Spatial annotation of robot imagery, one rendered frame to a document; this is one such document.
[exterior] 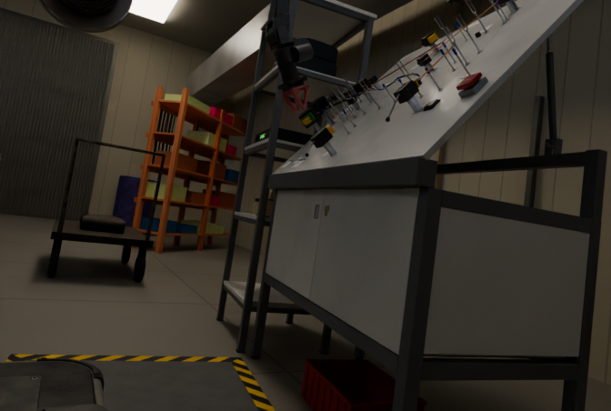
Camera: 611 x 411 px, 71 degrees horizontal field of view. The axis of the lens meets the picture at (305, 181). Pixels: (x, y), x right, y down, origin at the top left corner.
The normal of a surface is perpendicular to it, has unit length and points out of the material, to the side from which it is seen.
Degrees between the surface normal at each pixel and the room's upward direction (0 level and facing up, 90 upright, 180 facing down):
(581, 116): 90
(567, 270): 90
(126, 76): 90
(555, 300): 90
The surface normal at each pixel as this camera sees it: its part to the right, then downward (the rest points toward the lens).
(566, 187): -0.86, -0.16
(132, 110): 0.48, 0.00
